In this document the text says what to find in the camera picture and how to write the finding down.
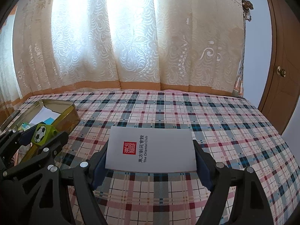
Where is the ornate metal wall hook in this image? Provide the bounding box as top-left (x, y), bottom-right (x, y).
top-left (241, 0), bottom-right (255, 21)

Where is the brown wooden door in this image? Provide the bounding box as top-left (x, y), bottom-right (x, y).
top-left (258, 0), bottom-right (300, 134)

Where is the curtain tieback cord with tassel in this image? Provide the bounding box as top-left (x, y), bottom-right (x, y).
top-left (233, 20), bottom-right (246, 99)

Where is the white box with red mark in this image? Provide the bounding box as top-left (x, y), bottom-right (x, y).
top-left (105, 126), bottom-right (197, 173)

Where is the plaid bed sheet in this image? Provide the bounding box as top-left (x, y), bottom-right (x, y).
top-left (0, 89), bottom-right (296, 225)

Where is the green cube with football print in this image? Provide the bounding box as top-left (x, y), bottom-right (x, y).
top-left (31, 122), bottom-right (59, 146)

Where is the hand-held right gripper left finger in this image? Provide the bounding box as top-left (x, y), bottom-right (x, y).
top-left (23, 145), bottom-right (109, 225)

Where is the white paper sheet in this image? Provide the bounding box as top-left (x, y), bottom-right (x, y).
top-left (28, 108), bottom-right (62, 125)

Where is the cream and orange patterned curtain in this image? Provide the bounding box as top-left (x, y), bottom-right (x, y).
top-left (0, 0), bottom-right (246, 120)

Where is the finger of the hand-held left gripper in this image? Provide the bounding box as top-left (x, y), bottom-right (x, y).
top-left (0, 131), bottom-right (69, 181)
top-left (0, 129), bottom-right (35, 161)

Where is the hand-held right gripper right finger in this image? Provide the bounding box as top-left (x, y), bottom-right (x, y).
top-left (193, 140), bottom-right (274, 225)

